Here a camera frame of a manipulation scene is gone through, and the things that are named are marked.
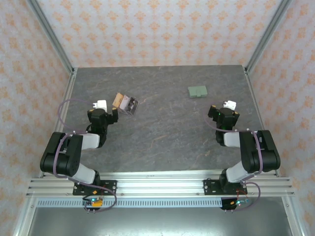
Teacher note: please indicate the green card holder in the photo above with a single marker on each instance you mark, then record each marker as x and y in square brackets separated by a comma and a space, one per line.
[197, 91]

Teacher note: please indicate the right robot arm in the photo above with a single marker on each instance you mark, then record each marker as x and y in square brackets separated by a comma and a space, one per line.
[256, 157]

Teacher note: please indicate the pink card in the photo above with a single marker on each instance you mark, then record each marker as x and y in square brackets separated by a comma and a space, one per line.
[125, 103]

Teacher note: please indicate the dark clear card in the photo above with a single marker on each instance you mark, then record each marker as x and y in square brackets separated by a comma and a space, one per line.
[133, 107]

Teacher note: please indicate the circuit board with blue light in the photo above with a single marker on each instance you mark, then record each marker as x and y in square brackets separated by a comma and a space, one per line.
[236, 202]

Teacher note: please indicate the circuit board with yellow connector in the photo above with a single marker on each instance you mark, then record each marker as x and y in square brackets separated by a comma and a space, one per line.
[94, 202]

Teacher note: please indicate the grey metal shelf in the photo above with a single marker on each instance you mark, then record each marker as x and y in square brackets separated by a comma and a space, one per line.
[160, 223]

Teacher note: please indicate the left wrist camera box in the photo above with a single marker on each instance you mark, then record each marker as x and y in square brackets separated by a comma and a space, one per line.
[101, 105]

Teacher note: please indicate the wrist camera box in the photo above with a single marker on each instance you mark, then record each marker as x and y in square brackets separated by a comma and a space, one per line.
[230, 104]
[101, 105]

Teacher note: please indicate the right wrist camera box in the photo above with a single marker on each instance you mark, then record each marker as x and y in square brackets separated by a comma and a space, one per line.
[230, 104]

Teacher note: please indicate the aluminium side rail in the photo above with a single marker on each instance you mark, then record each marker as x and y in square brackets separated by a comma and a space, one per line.
[69, 91]
[254, 98]

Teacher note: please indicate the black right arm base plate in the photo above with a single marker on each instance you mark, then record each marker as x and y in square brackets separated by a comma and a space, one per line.
[209, 186]

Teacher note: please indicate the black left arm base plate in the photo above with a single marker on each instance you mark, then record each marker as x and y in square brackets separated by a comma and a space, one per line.
[110, 186]

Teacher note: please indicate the aluminium cross rail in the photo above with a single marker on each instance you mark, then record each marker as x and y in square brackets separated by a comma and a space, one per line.
[160, 186]

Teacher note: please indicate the aluminium corner post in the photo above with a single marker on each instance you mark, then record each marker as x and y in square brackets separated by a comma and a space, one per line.
[52, 37]
[266, 37]

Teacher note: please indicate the aluminium lower frame post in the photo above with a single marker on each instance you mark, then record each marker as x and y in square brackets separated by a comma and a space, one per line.
[291, 218]
[24, 218]

